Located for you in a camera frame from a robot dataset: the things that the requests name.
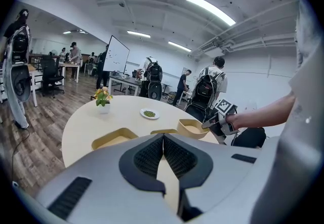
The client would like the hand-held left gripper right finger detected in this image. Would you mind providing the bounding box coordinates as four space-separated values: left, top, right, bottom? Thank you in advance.
163 133 214 191

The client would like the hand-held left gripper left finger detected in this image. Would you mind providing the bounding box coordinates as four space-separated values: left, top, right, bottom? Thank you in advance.
118 133 167 193

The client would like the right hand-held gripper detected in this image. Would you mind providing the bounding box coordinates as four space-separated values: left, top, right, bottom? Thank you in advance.
201 98 240 135

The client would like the brown paper tray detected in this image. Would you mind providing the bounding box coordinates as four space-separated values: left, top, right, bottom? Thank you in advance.
176 119 211 140
91 127 139 152
150 128 178 135

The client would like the person's right forearm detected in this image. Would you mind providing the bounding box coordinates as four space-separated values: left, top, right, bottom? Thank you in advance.
226 91 297 130

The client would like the black and white backpack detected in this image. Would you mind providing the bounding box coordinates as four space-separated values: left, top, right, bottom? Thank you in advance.
6 25 32 103
186 67 225 120
146 62 163 101

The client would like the white plate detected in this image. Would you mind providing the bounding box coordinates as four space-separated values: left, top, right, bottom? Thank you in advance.
140 108 160 120

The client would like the white ceiling air conditioner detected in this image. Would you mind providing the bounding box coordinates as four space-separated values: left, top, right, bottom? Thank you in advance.
198 40 226 58

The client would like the potted orange flower plant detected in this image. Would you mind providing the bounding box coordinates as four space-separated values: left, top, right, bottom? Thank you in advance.
93 86 114 114

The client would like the grey work table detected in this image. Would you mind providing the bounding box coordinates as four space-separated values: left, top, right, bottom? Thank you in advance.
108 72 142 97

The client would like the bundle of white ceiling pipes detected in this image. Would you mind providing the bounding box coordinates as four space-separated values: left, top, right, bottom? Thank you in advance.
189 0 299 58

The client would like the person's grey shirt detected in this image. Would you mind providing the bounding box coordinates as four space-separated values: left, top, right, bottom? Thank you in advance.
249 0 324 224

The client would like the whiteboard on stand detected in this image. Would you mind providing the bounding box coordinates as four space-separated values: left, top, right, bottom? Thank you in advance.
103 35 131 73

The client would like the white work table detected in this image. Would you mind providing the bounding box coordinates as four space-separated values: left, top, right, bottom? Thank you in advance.
58 62 80 83

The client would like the black office chair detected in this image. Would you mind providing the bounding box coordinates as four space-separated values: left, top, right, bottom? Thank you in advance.
40 55 65 98

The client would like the wooden top white desk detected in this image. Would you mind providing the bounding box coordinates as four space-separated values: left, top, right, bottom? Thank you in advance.
25 63 38 107

